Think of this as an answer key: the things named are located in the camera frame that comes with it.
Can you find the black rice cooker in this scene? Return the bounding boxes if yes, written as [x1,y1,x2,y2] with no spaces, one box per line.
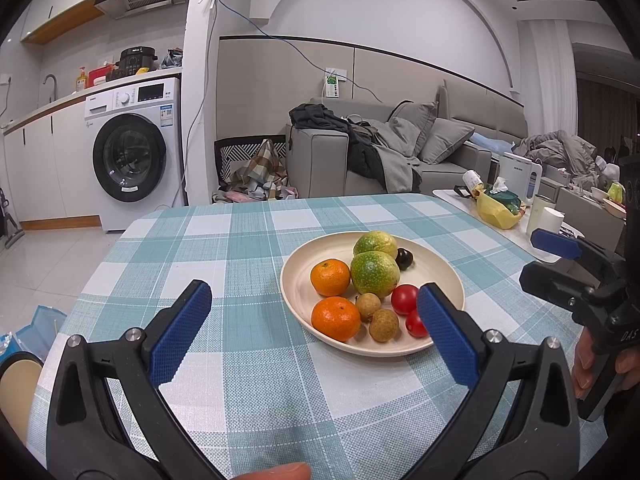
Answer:
[116,46,160,80]

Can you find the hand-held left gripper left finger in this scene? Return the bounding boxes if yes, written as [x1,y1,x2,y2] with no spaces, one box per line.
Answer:
[46,280,226,480]

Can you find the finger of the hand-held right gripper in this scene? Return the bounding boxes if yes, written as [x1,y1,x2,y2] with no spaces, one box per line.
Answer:
[531,228,625,273]
[519,261,618,313]

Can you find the dark clothes pile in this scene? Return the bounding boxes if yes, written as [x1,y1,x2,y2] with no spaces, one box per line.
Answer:
[290,103,423,193]

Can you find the brown longan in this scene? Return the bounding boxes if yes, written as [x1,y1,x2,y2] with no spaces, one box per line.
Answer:
[356,292,383,322]
[369,309,400,343]

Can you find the light blue plastic bag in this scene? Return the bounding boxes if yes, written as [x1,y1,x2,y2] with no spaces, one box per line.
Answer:
[0,305,68,371]

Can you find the red box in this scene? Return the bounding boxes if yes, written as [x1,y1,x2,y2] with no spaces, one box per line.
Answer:
[88,62,118,86]

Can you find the clothes heap on floor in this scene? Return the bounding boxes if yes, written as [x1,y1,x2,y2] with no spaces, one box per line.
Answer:
[212,185,298,204]

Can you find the white upper cabinets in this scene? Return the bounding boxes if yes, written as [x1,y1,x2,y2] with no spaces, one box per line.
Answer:
[20,0,146,43]

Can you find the grey cushion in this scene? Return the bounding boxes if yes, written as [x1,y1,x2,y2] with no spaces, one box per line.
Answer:
[417,118,476,165]
[389,101,440,157]

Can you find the grey sofa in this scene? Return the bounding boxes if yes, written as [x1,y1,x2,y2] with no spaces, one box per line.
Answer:
[285,80,528,198]

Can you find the plaid cloth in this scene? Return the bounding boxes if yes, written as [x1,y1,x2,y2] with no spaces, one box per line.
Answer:
[228,138,288,195]

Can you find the white marble side table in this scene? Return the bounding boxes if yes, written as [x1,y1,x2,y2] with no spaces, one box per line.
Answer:
[432,187,586,256]

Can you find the grey blanket pile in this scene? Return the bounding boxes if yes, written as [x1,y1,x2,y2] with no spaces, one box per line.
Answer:
[512,131,598,176]

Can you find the white cylindrical cup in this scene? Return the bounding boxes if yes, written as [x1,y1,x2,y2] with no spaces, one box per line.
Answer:
[526,194,566,241]

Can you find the white green wall device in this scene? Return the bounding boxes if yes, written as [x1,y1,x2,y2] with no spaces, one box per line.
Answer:
[322,67,347,100]

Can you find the orange mandarin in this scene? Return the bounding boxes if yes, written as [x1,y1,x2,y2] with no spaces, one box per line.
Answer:
[311,296,361,343]
[310,259,352,297]

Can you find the white lower kitchen cabinets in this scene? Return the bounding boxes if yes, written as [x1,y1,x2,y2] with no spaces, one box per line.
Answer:
[2,105,103,231]

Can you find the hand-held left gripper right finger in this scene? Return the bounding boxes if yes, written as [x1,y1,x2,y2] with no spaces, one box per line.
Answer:
[416,282,581,480]

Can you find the yellow plastic bag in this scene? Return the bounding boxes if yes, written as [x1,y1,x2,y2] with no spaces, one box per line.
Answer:
[475,192,528,230]

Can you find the cream round plate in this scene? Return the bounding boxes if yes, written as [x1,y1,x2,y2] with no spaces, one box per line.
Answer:
[280,231,466,357]

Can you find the person's right hand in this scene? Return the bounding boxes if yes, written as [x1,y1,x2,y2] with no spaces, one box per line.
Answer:
[571,327,640,401]

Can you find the black patterned laundry basket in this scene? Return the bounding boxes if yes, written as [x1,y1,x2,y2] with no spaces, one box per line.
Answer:
[214,136,290,193]

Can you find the beige round stool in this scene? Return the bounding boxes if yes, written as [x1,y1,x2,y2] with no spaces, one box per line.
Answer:
[0,352,45,446]

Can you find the person's right forearm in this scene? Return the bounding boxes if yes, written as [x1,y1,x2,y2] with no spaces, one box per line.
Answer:
[600,375,640,441]

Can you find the white tabletop appliance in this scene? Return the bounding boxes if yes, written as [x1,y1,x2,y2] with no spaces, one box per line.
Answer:
[497,152,543,206]

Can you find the red cherry tomato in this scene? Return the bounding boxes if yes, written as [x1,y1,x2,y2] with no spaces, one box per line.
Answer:
[405,309,430,338]
[391,284,420,316]

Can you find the yellow-green round fruit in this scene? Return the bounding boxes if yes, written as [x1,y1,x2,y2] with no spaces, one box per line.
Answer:
[353,230,399,259]
[350,251,401,300]

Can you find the person's left hand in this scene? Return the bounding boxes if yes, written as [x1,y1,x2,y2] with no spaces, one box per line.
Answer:
[234,462,312,480]

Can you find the white washing machine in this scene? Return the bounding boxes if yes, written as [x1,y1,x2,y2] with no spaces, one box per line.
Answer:
[84,76,187,233]

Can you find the white curtain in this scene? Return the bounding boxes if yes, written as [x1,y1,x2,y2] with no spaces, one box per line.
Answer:
[530,20,578,138]

